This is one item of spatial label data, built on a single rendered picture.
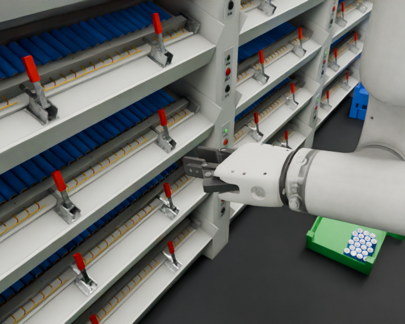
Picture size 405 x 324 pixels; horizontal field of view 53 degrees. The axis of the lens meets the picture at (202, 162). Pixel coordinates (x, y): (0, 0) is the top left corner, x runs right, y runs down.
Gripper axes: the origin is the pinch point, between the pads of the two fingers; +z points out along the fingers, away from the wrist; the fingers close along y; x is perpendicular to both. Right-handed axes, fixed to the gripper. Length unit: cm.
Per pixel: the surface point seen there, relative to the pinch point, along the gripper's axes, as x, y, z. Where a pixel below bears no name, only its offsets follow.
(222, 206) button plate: -37, 34, 25
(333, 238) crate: -59, 58, 2
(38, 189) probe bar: -1.8, -14.2, 24.8
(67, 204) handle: -4.6, -13.0, 20.1
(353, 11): -6, 147, 23
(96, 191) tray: -6.8, -5.8, 21.9
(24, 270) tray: -10.5, -23.4, 20.8
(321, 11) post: 3, 100, 20
